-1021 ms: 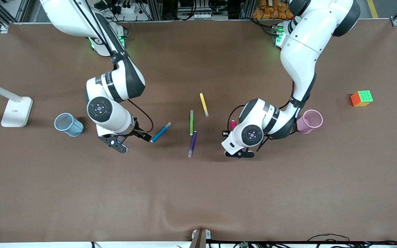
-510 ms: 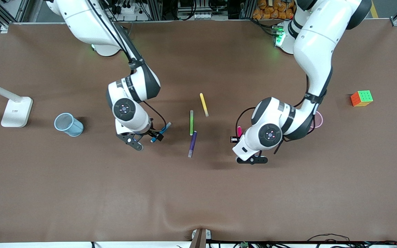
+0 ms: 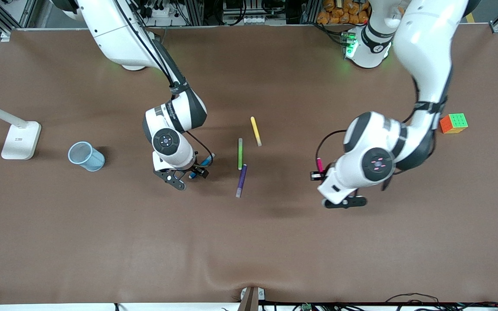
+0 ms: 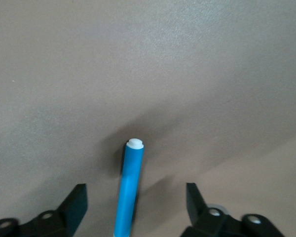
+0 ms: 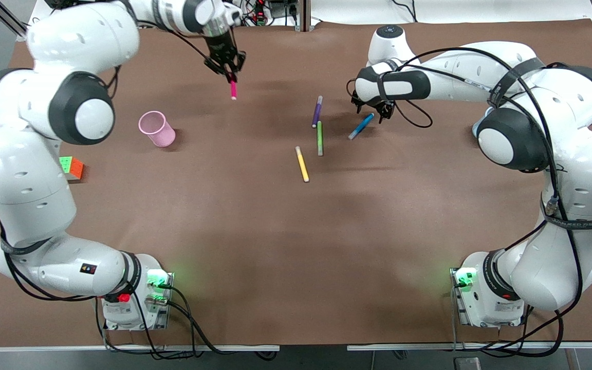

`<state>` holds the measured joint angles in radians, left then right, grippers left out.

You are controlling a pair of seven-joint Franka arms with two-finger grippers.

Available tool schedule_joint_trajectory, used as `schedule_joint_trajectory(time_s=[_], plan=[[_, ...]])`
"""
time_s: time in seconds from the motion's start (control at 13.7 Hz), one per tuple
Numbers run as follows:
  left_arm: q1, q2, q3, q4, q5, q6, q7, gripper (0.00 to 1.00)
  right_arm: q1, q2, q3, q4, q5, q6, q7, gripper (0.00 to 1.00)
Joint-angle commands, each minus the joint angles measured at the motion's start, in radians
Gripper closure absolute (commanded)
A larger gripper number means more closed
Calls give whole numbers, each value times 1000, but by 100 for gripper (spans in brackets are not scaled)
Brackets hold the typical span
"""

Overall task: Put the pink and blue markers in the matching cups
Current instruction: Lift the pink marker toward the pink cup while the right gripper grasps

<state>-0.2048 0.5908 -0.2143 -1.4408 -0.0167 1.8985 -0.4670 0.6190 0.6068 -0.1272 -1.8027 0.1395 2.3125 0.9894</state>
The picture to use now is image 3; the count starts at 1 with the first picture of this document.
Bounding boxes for colourful puzzle cube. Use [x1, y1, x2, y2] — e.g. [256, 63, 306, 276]
[440, 113, 469, 134]

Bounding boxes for grey electronics box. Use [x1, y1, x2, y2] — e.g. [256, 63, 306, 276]
[222, 0, 286, 25]

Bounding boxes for metal table edge clamp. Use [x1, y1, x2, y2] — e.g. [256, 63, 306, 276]
[239, 286, 265, 311]

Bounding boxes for purple marker pen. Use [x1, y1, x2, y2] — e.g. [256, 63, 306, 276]
[236, 164, 248, 198]

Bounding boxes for yellow marker pen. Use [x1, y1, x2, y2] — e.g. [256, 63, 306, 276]
[250, 116, 263, 147]

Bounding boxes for light blue plastic cup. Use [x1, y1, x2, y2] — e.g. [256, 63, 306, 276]
[68, 141, 105, 172]

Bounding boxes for black looped cable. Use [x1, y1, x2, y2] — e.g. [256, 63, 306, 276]
[385, 293, 441, 304]

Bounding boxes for brown table cover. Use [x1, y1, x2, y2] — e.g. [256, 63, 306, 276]
[0, 25, 498, 305]

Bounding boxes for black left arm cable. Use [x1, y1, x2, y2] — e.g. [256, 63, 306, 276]
[316, 76, 420, 161]

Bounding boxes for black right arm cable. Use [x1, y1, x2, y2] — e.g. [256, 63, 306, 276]
[113, 0, 215, 167]

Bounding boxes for blue marker pen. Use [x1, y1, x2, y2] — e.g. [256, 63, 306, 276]
[188, 153, 216, 179]

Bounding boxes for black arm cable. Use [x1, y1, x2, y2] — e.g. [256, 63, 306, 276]
[316, 76, 420, 161]
[113, 0, 215, 167]

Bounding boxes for orange snack bags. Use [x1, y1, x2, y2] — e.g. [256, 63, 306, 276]
[317, 0, 370, 25]

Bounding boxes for white power strip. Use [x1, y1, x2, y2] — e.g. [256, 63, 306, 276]
[150, 4, 178, 19]

